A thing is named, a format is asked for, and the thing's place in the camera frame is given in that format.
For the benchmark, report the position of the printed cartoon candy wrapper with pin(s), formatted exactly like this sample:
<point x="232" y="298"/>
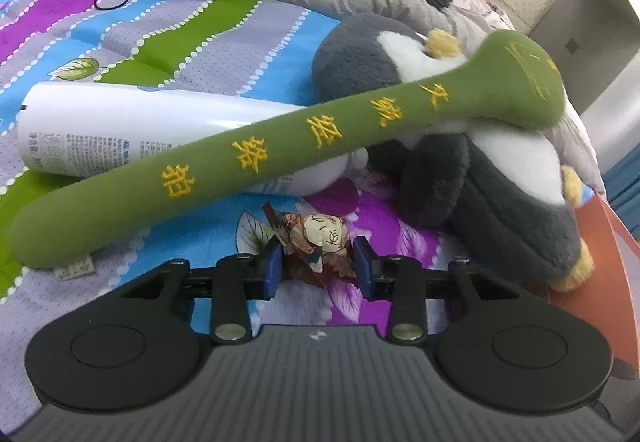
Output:
<point x="315" y="234"/>

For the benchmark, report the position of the grey white penguin plush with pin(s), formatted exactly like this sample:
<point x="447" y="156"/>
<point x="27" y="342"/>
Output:
<point x="500" y="222"/>

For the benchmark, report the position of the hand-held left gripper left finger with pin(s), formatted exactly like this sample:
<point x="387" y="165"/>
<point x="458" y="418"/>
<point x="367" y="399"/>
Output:
<point x="271" y="272"/>

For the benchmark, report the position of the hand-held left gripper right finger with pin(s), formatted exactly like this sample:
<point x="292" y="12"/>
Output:
<point x="363" y="272"/>

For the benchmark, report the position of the blue curtain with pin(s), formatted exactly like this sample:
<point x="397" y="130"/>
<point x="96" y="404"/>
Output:
<point x="625" y="192"/>

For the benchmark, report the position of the pink cardboard box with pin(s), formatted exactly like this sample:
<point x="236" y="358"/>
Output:
<point x="605" y="282"/>

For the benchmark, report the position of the green plush stick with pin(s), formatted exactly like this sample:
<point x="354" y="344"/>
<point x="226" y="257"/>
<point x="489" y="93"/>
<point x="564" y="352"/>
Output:
<point x="300" y="137"/>

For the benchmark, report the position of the colourful striped floral bed sheet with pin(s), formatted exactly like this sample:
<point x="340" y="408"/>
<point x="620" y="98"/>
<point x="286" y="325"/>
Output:
<point x="150" y="32"/>

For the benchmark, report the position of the white spray bottle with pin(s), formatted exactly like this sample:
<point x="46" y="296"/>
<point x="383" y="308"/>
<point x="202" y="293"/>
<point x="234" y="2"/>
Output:
<point x="125" y="117"/>

